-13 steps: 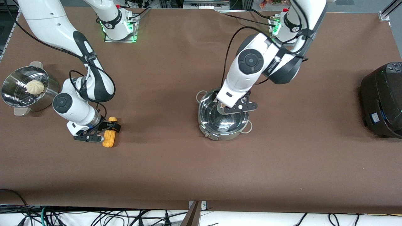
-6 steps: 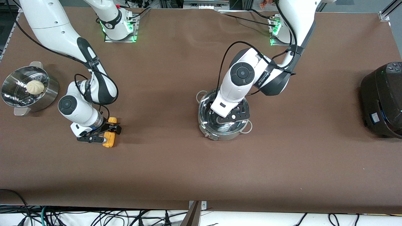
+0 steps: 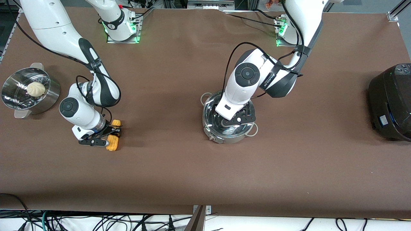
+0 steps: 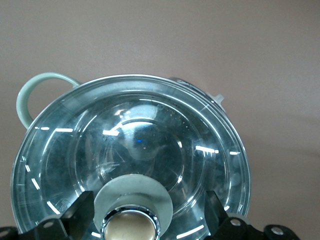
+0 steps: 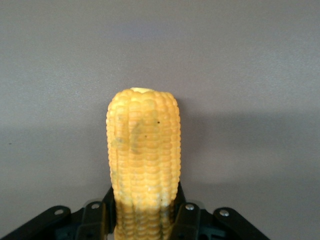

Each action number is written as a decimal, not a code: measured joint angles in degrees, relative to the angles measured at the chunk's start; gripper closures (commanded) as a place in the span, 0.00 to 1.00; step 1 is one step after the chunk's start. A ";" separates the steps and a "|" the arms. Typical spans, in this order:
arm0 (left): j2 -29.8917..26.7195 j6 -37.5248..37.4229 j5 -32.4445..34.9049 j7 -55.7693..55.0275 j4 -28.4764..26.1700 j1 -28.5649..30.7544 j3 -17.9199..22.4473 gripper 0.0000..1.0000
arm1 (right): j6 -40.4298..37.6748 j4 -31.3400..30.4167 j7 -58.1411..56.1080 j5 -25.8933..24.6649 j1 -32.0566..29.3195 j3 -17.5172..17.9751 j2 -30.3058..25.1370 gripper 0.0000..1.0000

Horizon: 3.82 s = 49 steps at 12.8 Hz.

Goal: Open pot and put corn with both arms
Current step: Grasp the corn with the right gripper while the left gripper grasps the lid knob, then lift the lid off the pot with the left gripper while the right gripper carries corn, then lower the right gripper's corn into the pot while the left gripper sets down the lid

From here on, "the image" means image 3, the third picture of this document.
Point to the grey metal box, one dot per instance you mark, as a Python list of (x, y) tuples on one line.
[(210, 4)]

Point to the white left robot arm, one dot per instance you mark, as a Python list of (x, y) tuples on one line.
[(305, 16)]

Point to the glass pot lid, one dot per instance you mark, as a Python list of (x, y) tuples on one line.
[(212, 117)]

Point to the steel steamer pot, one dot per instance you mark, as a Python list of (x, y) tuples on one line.
[(48, 96)]

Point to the brown table cover sheet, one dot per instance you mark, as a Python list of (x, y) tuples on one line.
[(192, 173)]

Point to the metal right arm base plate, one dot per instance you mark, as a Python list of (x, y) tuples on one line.
[(138, 35)]

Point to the aluminium frame profile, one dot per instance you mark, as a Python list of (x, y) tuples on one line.
[(396, 12)]

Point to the yellow corn cob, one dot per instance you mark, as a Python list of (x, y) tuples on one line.
[(113, 144)]

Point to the black rice cooker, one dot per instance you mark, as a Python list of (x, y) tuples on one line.
[(393, 102)]

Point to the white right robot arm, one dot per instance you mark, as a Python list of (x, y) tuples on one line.
[(51, 19)]

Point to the white steamed bun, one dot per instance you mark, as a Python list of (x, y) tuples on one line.
[(36, 89)]

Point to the metal table edge bracket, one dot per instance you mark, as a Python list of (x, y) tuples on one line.
[(208, 209)]

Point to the brown angled bar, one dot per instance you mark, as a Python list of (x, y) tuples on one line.
[(196, 223)]

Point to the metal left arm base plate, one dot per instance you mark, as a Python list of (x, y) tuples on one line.
[(278, 29)]

